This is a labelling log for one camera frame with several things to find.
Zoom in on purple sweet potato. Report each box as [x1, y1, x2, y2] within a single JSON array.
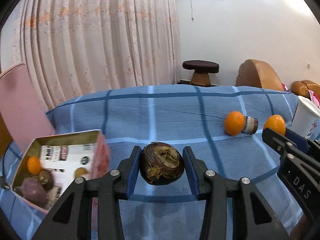
[[21, 177, 47, 207]]

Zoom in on small yellow-green fruit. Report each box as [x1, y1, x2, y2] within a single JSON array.
[[74, 167, 89, 179]]

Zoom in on small orange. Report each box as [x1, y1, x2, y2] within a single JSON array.
[[27, 156, 42, 175]]

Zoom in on dark brown taro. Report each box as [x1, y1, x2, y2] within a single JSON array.
[[139, 142, 185, 186]]

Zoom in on white paper cup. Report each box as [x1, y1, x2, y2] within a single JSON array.
[[290, 95, 319, 140]]

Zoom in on pink clothes on sofa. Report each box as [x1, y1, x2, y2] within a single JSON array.
[[308, 90, 320, 109]]

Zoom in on tan leather sofa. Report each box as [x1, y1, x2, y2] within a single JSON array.
[[291, 80, 320, 100]]

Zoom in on pink tin box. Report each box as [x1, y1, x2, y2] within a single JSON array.
[[11, 129, 111, 213]]

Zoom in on printed card in box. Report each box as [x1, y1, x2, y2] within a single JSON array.
[[39, 143, 96, 210]]

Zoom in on tan leather armchair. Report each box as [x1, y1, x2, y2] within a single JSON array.
[[235, 59, 284, 92]]

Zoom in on dark round stool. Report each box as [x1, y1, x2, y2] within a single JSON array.
[[182, 60, 219, 87]]

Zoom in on wooden door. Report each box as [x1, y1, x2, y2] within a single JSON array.
[[0, 116, 12, 157]]

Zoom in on pink chair back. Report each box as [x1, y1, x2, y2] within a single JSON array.
[[1, 63, 55, 152]]

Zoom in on pink floral curtain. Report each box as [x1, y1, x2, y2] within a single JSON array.
[[10, 0, 180, 110]]

